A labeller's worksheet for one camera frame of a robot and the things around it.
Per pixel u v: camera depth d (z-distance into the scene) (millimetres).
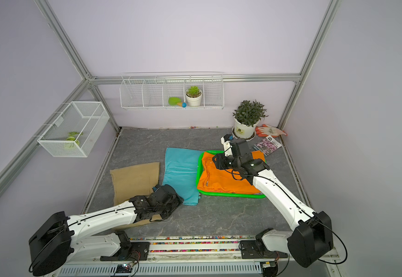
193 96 910
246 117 1021
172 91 990
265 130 1184
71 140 739
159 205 622
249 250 738
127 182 920
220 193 825
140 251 725
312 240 392
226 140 706
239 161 589
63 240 402
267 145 1100
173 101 992
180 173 963
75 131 807
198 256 733
